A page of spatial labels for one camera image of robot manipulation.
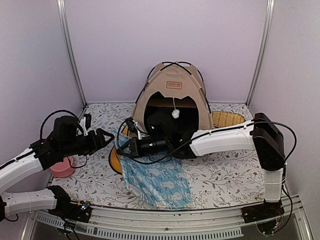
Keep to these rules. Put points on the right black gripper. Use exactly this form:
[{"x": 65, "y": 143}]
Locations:
[{"x": 133, "y": 147}]

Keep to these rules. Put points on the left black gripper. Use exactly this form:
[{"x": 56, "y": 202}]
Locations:
[{"x": 94, "y": 139}]

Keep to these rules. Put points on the blue snowman pattern mat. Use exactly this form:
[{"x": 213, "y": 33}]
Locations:
[{"x": 162, "y": 185}]

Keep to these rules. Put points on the beige fabric pet tent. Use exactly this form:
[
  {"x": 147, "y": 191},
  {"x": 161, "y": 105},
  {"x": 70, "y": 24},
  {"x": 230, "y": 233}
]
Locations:
[{"x": 204, "y": 119}]

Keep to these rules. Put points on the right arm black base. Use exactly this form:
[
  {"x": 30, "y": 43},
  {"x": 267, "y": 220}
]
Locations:
[{"x": 264, "y": 211}]

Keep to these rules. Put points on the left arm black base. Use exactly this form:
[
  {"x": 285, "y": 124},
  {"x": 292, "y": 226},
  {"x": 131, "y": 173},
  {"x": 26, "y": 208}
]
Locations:
[{"x": 77, "y": 211}]

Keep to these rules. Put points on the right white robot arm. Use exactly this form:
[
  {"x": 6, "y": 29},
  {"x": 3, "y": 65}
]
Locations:
[{"x": 259, "y": 134}]

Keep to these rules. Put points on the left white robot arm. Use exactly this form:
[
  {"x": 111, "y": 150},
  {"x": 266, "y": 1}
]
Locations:
[{"x": 18, "y": 169}]

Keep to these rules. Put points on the yellow pet bowl stand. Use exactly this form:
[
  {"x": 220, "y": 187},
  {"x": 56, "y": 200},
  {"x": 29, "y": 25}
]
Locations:
[{"x": 114, "y": 158}]

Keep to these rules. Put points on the pink round bowl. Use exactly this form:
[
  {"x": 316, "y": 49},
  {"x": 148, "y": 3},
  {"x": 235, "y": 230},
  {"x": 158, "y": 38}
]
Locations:
[{"x": 63, "y": 169}]

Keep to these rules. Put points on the white pompom hanging toy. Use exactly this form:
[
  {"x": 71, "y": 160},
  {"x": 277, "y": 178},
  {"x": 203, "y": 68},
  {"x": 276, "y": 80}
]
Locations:
[{"x": 176, "y": 112}]

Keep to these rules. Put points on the golden leaf shaped tray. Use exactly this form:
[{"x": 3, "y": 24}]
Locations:
[{"x": 223, "y": 119}]

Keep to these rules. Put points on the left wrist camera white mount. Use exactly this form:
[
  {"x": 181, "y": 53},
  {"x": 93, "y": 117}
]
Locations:
[{"x": 85, "y": 124}]

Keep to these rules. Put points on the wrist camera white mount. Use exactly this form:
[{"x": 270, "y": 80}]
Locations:
[
  {"x": 85, "y": 124},
  {"x": 137, "y": 129}
]

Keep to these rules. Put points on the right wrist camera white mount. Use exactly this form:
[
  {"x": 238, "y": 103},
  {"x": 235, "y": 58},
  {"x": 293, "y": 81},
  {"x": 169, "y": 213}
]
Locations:
[{"x": 137, "y": 129}]

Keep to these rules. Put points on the aluminium front rail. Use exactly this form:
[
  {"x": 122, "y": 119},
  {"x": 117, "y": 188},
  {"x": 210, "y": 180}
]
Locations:
[{"x": 226, "y": 223}]

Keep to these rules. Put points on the left aluminium frame post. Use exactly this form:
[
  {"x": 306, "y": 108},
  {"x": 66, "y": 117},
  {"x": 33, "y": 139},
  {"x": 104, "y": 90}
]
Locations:
[{"x": 61, "y": 7}]

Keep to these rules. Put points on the aluminium frame post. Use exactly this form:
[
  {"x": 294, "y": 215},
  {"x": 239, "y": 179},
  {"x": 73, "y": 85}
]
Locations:
[
  {"x": 270, "y": 4},
  {"x": 61, "y": 7}
]

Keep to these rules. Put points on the right aluminium frame post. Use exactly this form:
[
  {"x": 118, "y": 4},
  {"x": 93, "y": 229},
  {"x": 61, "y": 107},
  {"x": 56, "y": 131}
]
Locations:
[{"x": 270, "y": 4}]

